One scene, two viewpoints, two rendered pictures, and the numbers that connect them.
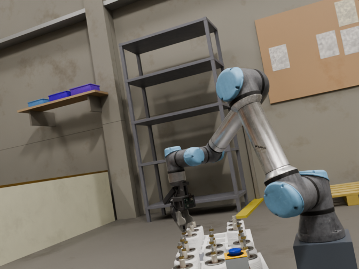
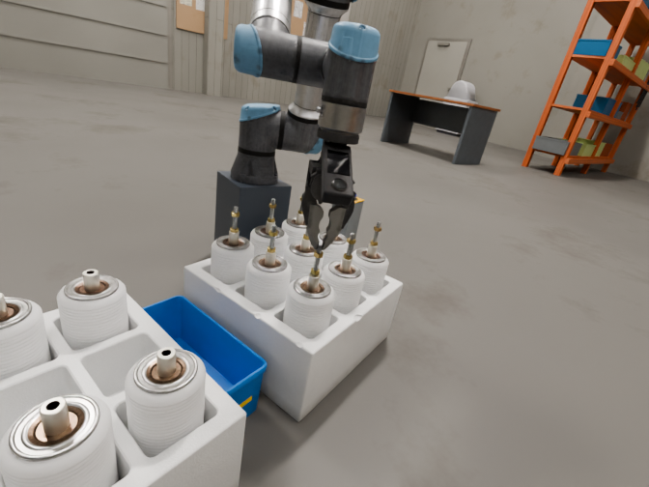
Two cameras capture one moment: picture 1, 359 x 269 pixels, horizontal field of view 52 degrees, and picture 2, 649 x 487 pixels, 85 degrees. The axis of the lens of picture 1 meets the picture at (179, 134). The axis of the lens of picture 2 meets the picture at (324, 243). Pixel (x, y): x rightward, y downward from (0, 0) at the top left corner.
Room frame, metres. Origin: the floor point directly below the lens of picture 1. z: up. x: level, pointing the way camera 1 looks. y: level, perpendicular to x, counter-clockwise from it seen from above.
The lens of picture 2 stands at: (2.14, 0.34, 0.62)
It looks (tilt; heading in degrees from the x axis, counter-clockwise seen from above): 24 degrees down; 208
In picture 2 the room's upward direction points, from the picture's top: 11 degrees clockwise
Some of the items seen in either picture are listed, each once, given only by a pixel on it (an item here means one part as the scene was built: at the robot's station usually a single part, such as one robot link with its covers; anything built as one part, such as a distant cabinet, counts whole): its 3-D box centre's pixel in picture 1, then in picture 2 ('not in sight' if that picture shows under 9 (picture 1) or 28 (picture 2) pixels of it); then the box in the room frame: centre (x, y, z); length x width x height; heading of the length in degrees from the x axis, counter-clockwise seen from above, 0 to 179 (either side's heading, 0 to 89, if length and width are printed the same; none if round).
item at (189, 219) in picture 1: (187, 219); (312, 221); (1.61, 0.03, 0.38); 0.06 x 0.03 x 0.09; 41
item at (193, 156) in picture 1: (192, 157); (328, 67); (1.54, -0.04, 0.65); 0.11 x 0.11 x 0.08; 41
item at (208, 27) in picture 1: (182, 123); not in sight; (4.43, -0.07, 1.10); 1.15 x 0.48 x 2.20; 69
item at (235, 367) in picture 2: not in sight; (197, 358); (1.75, -0.11, 0.06); 0.30 x 0.11 x 0.12; 85
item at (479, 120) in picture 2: not in sight; (435, 126); (-2.85, -1.03, 0.34); 1.28 x 0.66 x 0.69; 71
